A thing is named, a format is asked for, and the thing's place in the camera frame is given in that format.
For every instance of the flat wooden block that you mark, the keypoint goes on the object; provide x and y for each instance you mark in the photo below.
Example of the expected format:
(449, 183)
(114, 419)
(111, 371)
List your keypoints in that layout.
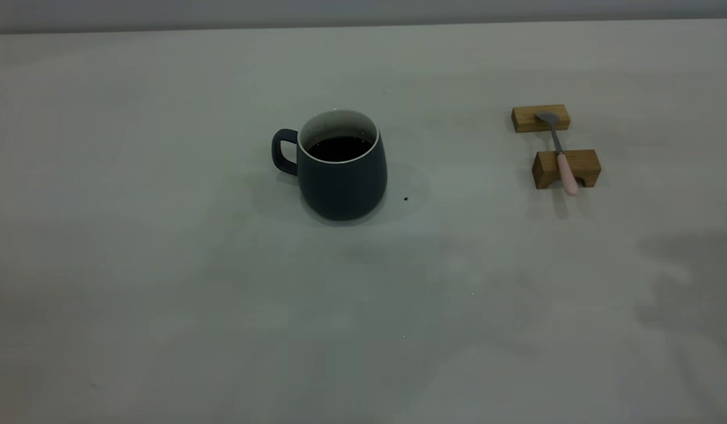
(524, 119)

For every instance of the dark grey coffee mug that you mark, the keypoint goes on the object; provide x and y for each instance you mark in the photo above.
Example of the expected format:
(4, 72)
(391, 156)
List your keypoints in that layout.
(343, 188)

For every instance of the arched wooden block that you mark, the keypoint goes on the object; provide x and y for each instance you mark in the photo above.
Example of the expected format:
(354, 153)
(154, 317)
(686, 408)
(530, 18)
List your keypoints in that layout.
(584, 162)

